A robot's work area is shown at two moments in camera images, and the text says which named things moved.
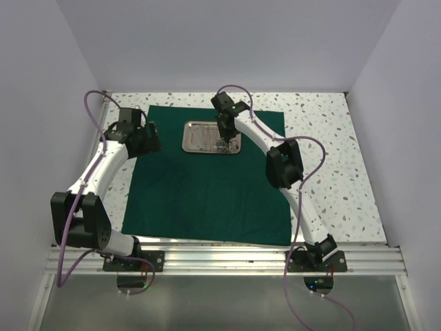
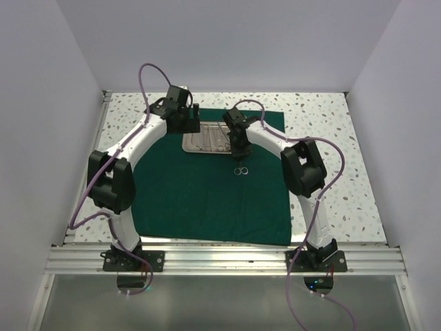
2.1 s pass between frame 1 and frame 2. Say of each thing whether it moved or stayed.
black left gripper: moved
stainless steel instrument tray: stayed
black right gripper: moved
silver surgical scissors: moved
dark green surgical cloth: stayed
